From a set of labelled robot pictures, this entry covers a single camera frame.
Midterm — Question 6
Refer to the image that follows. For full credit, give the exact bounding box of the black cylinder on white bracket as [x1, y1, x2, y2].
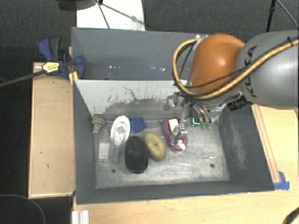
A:
[210, 98, 249, 113]

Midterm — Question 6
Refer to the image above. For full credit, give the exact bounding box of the grey metal bin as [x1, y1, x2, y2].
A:
[71, 27, 275, 205]

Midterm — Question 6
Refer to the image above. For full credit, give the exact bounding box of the pale wood flat board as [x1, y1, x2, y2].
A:
[28, 62, 77, 199]

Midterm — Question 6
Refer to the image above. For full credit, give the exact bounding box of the small blue tool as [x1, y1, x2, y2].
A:
[110, 146, 122, 164]

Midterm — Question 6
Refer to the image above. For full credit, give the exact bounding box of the clear plastic box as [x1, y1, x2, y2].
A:
[96, 138, 112, 162]

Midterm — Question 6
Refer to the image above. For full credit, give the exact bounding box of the purple and white toy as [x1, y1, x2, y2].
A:
[162, 118, 188, 153]

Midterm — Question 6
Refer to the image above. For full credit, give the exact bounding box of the white oval cup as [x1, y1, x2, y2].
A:
[110, 115, 131, 146]

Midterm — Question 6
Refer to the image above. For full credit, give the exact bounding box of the olive knobbly toy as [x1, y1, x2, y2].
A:
[91, 115, 106, 134]

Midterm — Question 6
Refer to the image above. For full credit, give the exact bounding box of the blue square block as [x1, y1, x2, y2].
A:
[129, 117, 148, 133]

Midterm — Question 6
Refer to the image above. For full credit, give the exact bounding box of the black oval brush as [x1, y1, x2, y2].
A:
[124, 135, 150, 174]

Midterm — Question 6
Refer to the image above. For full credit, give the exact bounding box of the olive yellow ring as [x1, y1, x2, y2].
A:
[143, 131, 167, 162]

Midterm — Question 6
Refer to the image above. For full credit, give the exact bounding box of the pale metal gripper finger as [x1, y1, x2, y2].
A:
[178, 123, 189, 136]
[173, 127, 182, 146]

